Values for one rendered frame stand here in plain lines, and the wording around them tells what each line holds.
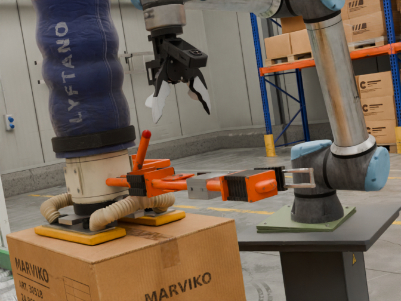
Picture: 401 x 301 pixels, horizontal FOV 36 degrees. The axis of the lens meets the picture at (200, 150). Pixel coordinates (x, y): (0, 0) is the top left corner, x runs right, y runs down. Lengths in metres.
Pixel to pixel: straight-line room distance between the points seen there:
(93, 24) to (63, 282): 0.65
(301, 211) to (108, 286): 0.99
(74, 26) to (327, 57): 0.78
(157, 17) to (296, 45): 9.26
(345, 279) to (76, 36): 1.21
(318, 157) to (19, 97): 9.79
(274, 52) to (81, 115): 9.39
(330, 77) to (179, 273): 0.82
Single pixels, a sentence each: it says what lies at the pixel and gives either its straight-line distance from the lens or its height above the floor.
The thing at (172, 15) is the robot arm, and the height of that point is 1.44.
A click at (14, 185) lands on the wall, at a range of 11.36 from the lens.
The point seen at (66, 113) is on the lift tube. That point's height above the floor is 1.27.
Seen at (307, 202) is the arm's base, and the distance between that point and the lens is 2.18.
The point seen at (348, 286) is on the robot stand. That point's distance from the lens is 2.21.
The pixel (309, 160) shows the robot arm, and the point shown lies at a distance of 2.14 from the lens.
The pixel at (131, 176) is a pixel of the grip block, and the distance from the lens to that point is 1.46.
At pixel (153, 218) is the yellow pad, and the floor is 0.97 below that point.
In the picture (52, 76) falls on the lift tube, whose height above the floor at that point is 1.37.
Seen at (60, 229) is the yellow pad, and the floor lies 0.97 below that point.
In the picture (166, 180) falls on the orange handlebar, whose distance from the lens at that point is 1.38.
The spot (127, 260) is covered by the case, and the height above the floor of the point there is 0.92.
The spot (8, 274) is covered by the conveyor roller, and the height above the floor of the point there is 0.54.
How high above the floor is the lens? 1.26
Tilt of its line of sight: 5 degrees down
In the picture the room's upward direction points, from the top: 8 degrees counter-clockwise
